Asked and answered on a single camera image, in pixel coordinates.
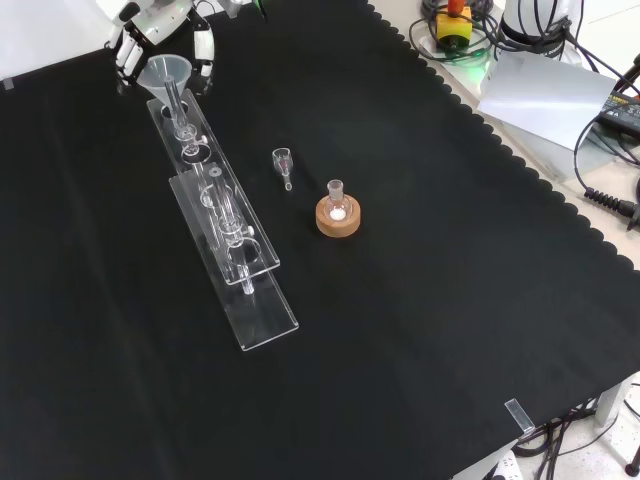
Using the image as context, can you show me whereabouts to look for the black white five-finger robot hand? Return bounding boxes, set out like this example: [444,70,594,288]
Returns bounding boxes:
[94,0,217,87]

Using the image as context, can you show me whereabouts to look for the translucent plastic funnel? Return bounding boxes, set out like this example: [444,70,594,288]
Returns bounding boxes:
[136,55,193,112]

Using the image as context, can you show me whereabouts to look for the clear glass weighing funnel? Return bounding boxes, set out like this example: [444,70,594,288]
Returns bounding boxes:
[271,147,297,192]

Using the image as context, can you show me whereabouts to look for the clear acrylic funnel stand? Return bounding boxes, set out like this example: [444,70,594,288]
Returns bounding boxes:
[145,87,301,354]

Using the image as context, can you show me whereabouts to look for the clear round-bottom glass flask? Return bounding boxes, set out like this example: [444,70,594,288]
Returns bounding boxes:
[323,179,352,223]

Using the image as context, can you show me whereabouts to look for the yellow stop button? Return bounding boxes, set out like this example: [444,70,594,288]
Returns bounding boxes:
[435,0,474,51]

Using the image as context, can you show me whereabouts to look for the black cloth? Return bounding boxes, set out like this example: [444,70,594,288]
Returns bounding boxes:
[0,0,640,480]

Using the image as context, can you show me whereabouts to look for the black power adapter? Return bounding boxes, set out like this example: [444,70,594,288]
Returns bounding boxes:
[597,90,640,135]

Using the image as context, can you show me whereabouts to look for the white power strip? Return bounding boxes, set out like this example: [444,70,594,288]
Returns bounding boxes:
[487,448,526,480]

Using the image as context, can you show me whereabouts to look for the grey table leg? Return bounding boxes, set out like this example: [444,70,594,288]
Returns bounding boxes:
[593,368,640,429]

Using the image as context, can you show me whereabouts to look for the cork ring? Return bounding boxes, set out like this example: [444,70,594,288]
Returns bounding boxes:
[314,195,363,239]

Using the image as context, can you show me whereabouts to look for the black cable with ribbed plug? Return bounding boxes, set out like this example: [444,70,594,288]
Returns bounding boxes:
[572,110,640,232]

